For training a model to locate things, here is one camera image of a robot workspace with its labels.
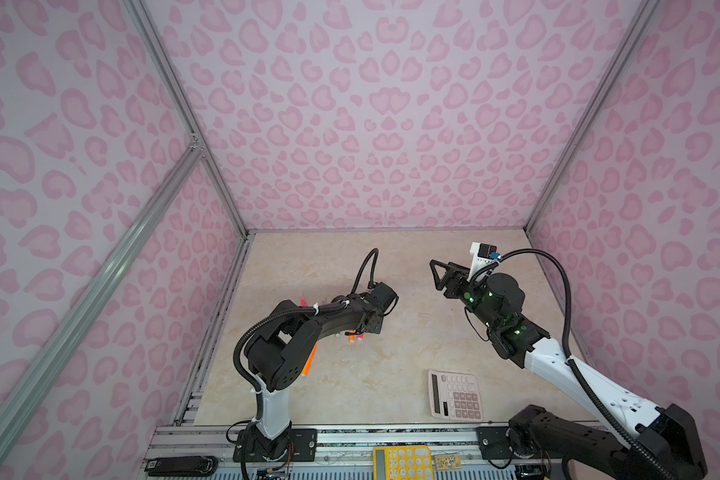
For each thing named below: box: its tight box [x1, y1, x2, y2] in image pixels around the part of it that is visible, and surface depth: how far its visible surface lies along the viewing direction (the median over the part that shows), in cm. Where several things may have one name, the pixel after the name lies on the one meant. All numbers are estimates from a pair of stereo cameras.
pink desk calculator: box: [428, 369, 483, 421], surface depth 80 cm
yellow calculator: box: [372, 445, 434, 480], surface depth 71 cm
